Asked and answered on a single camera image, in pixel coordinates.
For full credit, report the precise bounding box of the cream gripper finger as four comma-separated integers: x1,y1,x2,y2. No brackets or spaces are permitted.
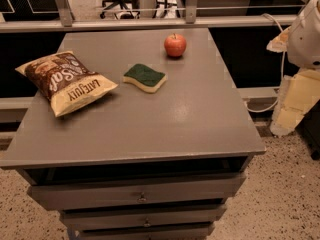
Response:
270,69,320,137
266,27,290,53

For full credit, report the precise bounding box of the red apple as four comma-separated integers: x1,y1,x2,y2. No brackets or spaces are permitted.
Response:
164,33,187,57

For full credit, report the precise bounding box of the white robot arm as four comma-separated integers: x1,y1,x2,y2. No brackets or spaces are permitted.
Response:
267,0,320,137

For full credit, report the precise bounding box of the brown chip bag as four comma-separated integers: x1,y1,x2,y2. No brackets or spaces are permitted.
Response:
16,51,117,117

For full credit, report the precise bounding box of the green yellow sponge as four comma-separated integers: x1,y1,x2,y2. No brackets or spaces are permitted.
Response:
123,64,167,93

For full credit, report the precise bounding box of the black office chair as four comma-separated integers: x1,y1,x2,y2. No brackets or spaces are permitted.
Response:
100,0,138,19

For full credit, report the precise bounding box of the grey drawer cabinet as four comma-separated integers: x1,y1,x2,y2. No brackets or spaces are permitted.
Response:
1,28,265,240

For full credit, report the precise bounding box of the metal railing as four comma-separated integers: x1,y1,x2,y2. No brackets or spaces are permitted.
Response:
0,0,310,33

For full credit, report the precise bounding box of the white cable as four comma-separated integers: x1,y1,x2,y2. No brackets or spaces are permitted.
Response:
245,12,288,114

